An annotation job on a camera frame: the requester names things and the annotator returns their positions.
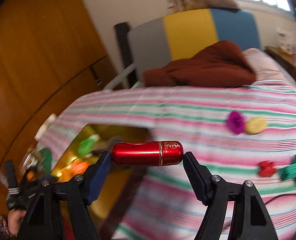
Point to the green toy cup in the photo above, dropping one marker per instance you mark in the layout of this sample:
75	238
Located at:
289	172

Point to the magenta toy cup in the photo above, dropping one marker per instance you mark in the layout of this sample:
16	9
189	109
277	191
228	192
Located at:
236	122

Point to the glass jar gold lid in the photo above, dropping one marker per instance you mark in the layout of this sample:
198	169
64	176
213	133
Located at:
31	159

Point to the wooden side desk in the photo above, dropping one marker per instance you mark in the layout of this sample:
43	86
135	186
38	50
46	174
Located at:
288	62

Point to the left hand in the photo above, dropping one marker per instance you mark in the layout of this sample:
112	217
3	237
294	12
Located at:
15	218

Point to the yellow oval toy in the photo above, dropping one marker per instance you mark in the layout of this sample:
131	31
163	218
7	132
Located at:
255	125

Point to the gold metal tray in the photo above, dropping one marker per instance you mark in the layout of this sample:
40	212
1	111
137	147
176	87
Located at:
122	182

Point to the grey yellow blue headboard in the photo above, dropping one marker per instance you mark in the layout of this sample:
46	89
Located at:
156	43

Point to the dark red blanket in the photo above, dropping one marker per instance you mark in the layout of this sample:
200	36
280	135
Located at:
221	65

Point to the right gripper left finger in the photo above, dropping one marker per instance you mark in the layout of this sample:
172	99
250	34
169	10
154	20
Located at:
43	219

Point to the red metal cylinder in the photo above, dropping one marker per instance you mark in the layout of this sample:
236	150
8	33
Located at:
155	153

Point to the orange block toy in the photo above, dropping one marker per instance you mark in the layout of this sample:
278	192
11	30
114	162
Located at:
74	168

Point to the striped bed cover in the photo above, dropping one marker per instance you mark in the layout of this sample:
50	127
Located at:
165	206

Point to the small red toy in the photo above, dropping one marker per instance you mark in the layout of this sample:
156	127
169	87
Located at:
267	169

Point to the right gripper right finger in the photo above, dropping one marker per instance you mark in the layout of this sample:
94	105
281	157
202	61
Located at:
250	219

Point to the green white round toy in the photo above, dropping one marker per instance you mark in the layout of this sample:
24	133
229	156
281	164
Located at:
86	146

